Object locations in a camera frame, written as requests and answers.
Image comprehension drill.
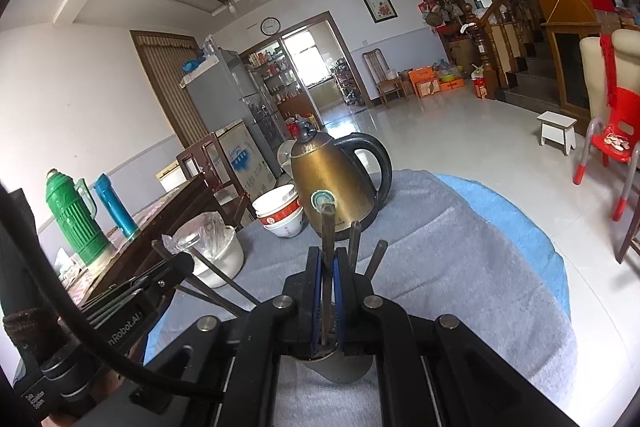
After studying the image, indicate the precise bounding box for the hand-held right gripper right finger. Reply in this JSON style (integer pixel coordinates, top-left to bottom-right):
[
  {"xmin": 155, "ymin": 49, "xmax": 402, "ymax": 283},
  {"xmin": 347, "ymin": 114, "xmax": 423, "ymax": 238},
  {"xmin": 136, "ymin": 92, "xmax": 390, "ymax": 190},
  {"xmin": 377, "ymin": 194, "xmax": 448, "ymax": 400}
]
[{"xmin": 336, "ymin": 248, "xmax": 616, "ymax": 427}]

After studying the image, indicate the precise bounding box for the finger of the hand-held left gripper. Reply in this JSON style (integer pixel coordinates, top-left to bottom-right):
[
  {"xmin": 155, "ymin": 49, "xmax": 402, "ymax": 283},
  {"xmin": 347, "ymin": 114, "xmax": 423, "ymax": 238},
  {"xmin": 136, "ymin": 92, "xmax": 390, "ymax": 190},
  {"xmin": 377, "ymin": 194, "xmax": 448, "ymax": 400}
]
[{"xmin": 132, "ymin": 252, "xmax": 196, "ymax": 294}]

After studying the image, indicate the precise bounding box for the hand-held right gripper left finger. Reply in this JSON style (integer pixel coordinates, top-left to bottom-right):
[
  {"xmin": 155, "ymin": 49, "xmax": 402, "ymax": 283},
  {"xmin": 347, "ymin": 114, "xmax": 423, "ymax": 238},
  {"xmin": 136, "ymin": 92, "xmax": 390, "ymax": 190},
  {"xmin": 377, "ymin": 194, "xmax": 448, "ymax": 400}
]
[{"xmin": 95, "ymin": 247, "xmax": 322, "ymax": 427}]

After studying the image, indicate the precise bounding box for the dark grey utensil holder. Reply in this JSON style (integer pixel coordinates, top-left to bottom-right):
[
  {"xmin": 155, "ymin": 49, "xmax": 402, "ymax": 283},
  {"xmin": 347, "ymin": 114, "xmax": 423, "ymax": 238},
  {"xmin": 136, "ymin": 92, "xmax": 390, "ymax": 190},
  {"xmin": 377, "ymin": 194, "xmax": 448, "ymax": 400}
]
[{"xmin": 295, "ymin": 346, "xmax": 376, "ymax": 385}]

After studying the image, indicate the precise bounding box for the person's left hand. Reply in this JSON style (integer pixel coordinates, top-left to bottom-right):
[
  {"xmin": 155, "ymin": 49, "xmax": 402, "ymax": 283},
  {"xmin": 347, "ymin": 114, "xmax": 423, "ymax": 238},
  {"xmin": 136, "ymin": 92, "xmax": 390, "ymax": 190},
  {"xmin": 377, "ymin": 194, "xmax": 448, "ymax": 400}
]
[{"xmin": 92, "ymin": 367, "xmax": 121, "ymax": 408}]

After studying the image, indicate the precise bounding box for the dark wooden table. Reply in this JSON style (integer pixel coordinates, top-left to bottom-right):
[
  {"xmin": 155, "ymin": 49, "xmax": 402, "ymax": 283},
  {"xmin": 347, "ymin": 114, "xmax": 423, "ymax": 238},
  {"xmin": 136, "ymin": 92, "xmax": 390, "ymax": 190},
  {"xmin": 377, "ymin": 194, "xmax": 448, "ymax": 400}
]
[{"xmin": 65, "ymin": 172, "xmax": 236, "ymax": 308}]

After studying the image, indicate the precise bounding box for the clear plastic bag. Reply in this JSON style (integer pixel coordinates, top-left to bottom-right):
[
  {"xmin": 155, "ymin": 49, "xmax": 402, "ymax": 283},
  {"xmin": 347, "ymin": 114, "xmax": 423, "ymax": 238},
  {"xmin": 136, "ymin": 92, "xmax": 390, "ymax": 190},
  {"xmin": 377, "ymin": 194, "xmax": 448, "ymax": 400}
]
[{"xmin": 164, "ymin": 211, "xmax": 233, "ymax": 258}]

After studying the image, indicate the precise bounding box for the white plastic pot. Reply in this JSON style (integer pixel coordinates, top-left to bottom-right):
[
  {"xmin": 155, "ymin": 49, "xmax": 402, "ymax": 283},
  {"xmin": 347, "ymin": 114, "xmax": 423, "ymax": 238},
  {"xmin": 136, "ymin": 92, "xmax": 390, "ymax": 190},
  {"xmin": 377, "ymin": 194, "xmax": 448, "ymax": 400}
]
[{"xmin": 187, "ymin": 227, "xmax": 246, "ymax": 289}]

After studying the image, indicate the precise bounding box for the white bowl red print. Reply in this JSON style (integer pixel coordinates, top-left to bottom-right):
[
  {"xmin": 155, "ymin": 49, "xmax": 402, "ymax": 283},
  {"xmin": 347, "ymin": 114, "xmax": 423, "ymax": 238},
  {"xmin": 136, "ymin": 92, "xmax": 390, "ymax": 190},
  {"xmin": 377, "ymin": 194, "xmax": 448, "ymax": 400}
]
[
  {"xmin": 251, "ymin": 184, "xmax": 301, "ymax": 228},
  {"xmin": 262, "ymin": 204, "xmax": 307, "ymax": 239}
]

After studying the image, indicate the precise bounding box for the teal thermos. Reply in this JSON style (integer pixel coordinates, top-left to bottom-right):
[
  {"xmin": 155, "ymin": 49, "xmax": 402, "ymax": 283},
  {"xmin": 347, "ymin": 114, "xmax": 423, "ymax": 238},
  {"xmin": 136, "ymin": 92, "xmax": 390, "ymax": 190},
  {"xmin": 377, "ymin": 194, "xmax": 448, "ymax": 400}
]
[{"xmin": 94, "ymin": 173, "xmax": 141, "ymax": 239}]

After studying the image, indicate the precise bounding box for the green thermos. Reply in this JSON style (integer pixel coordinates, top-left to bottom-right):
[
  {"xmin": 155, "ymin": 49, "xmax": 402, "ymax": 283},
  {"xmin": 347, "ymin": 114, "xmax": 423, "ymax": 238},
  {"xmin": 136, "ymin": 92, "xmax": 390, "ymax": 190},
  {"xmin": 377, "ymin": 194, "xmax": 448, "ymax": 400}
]
[{"xmin": 46, "ymin": 169, "xmax": 113, "ymax": 265}]

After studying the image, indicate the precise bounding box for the grey cloth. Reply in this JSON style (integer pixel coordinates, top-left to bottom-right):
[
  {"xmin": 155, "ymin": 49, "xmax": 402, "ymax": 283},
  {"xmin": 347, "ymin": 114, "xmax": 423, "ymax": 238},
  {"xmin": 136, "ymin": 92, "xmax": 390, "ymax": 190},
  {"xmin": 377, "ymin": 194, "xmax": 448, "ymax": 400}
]
[{"xmin": 142, "ymin": 169, "xmax": 581, "ymax": 427}]

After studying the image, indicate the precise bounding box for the dark wooden chair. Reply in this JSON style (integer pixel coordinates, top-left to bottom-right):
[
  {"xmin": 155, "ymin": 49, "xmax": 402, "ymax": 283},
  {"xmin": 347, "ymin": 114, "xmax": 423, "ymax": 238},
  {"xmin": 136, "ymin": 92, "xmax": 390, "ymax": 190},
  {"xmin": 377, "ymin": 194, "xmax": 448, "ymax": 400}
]
[{"xmin": 176, "ymin": 132, "xmax": 251, "ymax": 228}]

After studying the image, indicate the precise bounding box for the gold electric kettle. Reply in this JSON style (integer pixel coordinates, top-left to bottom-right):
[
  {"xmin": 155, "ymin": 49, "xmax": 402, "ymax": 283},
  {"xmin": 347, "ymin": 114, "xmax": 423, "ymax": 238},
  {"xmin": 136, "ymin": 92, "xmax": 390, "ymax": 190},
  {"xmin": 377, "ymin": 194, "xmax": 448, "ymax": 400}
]
[{"xmin": 289, "ymin": 118, "xmax": 394, "ymax": 242}]

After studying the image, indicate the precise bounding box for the white chest freezer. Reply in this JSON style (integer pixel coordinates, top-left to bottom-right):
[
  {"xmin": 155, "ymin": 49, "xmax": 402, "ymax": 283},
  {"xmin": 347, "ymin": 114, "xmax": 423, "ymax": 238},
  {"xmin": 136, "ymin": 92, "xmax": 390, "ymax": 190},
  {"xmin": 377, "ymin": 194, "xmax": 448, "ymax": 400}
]
[{"xmin": 157, "ymin": 119, "xmax": 277, "ymax": 202}]

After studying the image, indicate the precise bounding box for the blue cloth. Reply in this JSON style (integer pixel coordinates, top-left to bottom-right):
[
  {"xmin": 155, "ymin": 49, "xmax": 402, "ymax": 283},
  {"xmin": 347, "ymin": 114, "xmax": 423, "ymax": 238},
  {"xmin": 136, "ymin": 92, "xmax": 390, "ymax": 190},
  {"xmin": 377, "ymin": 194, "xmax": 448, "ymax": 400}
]
[{"xmin": 142, "ymin": 173, "xmax": 573, "ymax": 358}]

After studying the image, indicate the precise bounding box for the grey refrigerator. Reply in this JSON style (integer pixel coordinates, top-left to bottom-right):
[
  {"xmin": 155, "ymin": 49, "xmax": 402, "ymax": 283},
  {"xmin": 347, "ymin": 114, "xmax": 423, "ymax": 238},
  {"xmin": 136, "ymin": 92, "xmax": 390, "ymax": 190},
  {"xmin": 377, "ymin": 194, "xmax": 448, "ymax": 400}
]
[{"xmin": 185, "ymin": 49, "xmax": 287, "ymax": 152}]

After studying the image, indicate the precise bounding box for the brown wooden door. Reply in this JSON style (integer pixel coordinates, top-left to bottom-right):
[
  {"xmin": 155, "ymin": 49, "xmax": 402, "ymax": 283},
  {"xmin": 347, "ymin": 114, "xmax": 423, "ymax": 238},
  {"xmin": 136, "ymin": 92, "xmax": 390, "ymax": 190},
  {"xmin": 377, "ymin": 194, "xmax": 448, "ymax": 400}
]
[{"xmin": 130, "ymin": 30, "xmax": 212, "ymax": 148}]

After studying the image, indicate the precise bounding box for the brown wooden chair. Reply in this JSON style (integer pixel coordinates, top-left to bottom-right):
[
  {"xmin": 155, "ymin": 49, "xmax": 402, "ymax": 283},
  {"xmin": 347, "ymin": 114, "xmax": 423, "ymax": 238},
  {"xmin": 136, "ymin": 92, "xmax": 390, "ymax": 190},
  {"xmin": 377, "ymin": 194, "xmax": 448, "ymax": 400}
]
[{"xmin": 362, "ymin": 48, "xmax": 404, "ymax": 108}]

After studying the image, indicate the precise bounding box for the orange cardboard box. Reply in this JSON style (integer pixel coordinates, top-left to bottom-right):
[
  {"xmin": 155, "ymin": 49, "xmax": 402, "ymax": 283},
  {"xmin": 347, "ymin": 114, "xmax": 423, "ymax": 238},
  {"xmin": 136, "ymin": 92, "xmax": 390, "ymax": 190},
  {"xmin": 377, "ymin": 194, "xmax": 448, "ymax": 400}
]
[{"xmin": 407, "ymin": 66, "xmax": 442, "ymax": 99}]

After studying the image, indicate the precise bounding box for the red cardboard box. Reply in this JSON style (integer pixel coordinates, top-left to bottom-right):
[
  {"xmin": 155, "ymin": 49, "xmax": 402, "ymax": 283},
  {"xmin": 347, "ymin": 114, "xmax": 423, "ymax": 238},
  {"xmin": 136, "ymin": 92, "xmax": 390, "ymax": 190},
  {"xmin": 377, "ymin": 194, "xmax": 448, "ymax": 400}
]
[{"xmin": 472, "ymin": 74, "xmax": 494, "ymax": 100}]

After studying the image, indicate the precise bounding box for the white small stool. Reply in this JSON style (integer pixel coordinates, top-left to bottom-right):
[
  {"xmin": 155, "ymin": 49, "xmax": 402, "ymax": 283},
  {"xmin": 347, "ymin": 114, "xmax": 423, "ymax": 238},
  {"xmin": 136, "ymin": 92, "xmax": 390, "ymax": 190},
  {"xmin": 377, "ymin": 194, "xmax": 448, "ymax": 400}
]
[{"xmin": 537, "ymin": 111, "xmax": 579, "ymax": 156}]

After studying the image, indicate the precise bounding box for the wooden staircase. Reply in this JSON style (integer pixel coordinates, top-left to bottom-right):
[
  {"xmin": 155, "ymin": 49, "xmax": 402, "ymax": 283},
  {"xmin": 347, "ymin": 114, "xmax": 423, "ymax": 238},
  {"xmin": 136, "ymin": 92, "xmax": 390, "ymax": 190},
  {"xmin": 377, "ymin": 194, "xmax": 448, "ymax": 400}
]
[{"xmin": 480, "ymin": 0, "xmax": 603, "ymax": 110}]

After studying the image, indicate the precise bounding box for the red plastic chair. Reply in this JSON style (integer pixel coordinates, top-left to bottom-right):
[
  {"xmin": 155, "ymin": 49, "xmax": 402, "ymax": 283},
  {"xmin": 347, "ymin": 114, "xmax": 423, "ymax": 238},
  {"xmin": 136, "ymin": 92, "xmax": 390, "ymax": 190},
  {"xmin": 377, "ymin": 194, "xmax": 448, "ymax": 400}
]
[{"xmin": 572, "ymin": 87, "xmax": 640, "ymax": 222}]

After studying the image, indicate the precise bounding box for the cream chair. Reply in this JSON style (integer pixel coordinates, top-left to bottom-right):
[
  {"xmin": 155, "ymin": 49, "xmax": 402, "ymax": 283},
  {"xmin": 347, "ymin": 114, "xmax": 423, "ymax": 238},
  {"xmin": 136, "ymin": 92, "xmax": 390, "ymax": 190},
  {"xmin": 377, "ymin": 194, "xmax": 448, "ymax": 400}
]
[{"xmin": 579, "ymin": 29, "xmax": 640, "ymax": 158}]

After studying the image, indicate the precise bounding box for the red ribbon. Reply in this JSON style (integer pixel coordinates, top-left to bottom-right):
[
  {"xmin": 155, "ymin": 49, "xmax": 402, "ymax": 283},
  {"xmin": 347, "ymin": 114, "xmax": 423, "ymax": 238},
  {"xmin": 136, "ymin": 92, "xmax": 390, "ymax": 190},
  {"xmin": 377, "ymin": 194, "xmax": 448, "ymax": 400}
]
[{"xmin": 598, "ymin": 34, "xmax": 615, "ymax": 110}]

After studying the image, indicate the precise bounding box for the black cable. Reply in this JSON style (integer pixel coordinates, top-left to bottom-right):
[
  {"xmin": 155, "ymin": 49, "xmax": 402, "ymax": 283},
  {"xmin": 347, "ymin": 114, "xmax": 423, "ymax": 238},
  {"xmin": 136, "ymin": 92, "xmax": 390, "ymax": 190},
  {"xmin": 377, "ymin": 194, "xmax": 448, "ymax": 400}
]
[{"xmin": 0, "ymin": 184, "xmax": 223, "ymax": 403}]

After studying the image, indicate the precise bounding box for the framed wall picture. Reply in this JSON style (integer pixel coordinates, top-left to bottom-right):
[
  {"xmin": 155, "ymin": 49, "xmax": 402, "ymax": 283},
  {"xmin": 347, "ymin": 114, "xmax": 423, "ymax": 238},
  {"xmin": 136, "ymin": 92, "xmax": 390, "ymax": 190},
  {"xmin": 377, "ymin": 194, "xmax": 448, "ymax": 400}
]
[{"xmin": 362, "ymin": 0, "xmax": 399, "ymax": 24}]

